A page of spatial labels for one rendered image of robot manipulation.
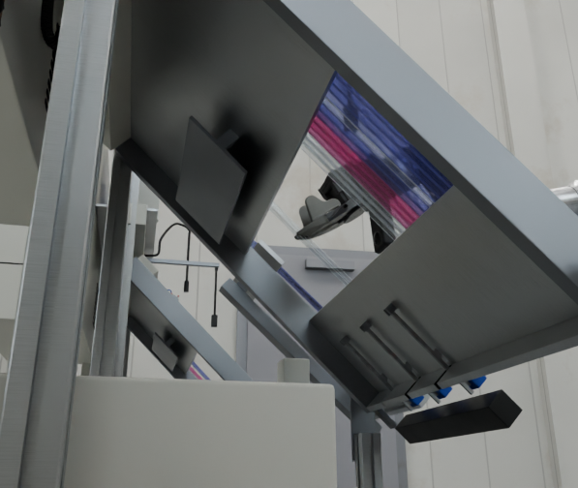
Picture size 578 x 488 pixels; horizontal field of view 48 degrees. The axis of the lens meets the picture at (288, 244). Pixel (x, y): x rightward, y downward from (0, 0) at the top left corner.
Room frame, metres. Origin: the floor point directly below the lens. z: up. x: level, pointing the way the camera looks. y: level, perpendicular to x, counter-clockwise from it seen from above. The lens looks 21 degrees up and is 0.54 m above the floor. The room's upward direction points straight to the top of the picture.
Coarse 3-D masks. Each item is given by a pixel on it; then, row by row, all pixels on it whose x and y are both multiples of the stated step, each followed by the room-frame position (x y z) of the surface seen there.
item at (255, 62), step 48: (144, 0) 0.72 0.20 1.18; (192, 0) 0.66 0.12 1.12; (240, 0) 0.60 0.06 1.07; (144, 48) 0.83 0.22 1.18; (192, 48) 0.74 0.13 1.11; (240, 48) 0.67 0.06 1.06; (288, 48) 0.61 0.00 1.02; (144, 96) 0.95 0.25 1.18; (192, 96) 0.84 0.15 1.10; (240, 96) 0.76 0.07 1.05; (288, 96) 0.69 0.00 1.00; (144, 144) 1.11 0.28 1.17; (192, 144) 0.89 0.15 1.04; (240, 144) 0.86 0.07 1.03; (288, 144) 0.77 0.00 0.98; (192, 192) 1.03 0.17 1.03; (240, 192) 0.99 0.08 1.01; (240, 240) 1.15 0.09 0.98
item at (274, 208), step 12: (276, 204) 1.00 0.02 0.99; (276, 216) 1.01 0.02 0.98; (288, 216) 1.00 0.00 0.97; (288, 228) 1.02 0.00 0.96; (300, 240) 1.02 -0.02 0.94; (312, 240) 1.01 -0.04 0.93; (312, 252) 1.03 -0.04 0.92; (324, 264) 1.03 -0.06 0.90; (336, 264) 1.02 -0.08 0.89; (336, 276) 1.04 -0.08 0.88; (348, 276) 1.03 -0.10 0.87
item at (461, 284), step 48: (432, 240) 0.73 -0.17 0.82; (480, 240) 0.67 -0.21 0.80; (384, 288) 0.91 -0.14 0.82; (432, 288) 0.82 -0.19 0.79; (480, 288) 0.74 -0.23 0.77; (528, 288) 0.68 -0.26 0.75; (336, 336) 1.18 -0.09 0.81; (384, 336) 1.04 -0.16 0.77; (432, 336) 0.92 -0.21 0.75; (480, 336) 0.83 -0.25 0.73; (384, 384) 1.20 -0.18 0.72
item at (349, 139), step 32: (352, 96) 0.62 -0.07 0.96; (320, 128) 0.71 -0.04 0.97; (352, 128) 0.67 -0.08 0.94; (384, 128) 0.63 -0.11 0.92; (320, 160) 0.77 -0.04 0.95; (352, 160) 0.72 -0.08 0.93; (384, 160) 0.68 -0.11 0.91; (416, 160) 0.64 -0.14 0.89; (352, 192) 0.78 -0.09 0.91; (384, 192) 0.73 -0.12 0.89; (416, 192) 0.69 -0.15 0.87; (384, 224) 0.79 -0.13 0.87
